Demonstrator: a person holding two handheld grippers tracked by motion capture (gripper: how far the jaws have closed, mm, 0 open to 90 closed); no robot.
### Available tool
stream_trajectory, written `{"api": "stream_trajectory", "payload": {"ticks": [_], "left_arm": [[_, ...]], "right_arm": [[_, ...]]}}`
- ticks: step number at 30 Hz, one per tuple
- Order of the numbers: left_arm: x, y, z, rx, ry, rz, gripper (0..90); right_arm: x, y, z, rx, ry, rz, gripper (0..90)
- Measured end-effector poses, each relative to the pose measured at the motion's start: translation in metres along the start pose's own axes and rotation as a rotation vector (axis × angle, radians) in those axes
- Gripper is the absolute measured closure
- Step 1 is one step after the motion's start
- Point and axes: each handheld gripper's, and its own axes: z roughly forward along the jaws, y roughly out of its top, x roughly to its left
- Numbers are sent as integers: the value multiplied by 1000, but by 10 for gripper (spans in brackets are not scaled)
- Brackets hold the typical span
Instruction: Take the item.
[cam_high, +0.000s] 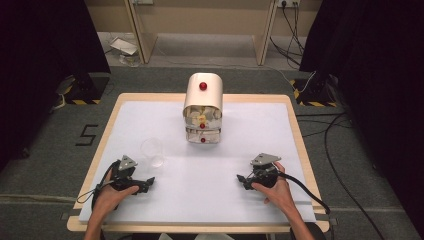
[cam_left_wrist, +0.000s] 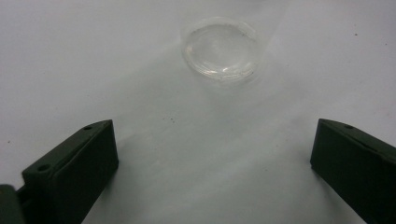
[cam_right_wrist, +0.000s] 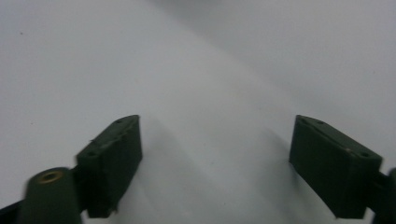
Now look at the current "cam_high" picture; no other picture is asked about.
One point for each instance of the white foam table mat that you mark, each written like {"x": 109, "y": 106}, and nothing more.
{"x": 206, "y": 180}

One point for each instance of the clear glass cup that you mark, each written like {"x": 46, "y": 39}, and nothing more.
{"x": 152, "y": 151}

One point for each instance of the person's right hand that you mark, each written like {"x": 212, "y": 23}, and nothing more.
{"x": 280, "y": 195}

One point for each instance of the white wall socket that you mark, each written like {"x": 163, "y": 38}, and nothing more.
{"x": 288, "y": 2}
{"x": 142, "y": 1}

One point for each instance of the white paper box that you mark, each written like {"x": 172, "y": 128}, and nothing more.
{"x": 124, "y": 45}

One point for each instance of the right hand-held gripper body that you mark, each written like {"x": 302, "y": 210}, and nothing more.
{"x": 265, "y": 173}

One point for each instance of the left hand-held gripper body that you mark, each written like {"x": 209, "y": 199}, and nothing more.
{"x": 124, "y": 175}

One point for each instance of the person's left hand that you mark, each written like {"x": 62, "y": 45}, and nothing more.
{"x": 108, "y": 200}

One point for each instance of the black curtain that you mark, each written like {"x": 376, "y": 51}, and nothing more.
{"x": 373, "y": 83}
{"x": 40, "y": 66}

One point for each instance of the white cabinet with red knobs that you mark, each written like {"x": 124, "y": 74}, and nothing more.
{"x": 203, "y": 96}

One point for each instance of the black stand base striped tape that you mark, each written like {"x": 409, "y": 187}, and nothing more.
{"x": 315, "y": 91}
{"x": 88, "y": 88}

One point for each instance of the wooden frame furniture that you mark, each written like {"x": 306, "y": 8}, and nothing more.
{"x": 146, "y": 36}

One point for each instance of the clear plastic wrapper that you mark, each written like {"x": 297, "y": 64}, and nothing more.
{"x": 130, "y": 60}

